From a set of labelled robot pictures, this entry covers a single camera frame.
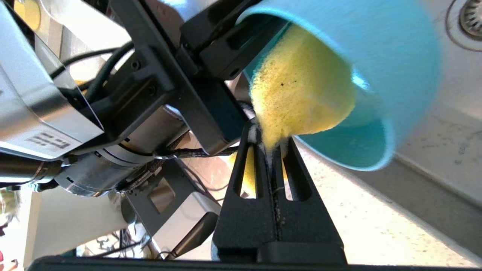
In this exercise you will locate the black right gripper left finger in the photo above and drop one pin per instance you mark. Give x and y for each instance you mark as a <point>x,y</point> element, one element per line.
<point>241,226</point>

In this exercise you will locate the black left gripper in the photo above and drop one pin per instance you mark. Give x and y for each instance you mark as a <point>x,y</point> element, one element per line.
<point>203,109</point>

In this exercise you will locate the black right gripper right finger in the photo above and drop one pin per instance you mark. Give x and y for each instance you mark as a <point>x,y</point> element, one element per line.
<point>308,226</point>

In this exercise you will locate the teal bowl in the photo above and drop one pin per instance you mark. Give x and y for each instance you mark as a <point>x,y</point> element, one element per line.
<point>395,45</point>

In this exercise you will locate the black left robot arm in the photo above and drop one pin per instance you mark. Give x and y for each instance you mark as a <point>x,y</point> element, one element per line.
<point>105,165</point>

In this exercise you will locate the stainless steel sink basin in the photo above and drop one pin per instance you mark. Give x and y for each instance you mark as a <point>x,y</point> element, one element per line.
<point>459,113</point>

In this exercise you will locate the round metal drain strainer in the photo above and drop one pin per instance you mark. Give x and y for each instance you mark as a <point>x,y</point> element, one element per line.
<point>472,19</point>

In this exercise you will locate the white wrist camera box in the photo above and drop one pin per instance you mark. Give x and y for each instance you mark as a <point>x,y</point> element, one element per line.
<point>37,94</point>

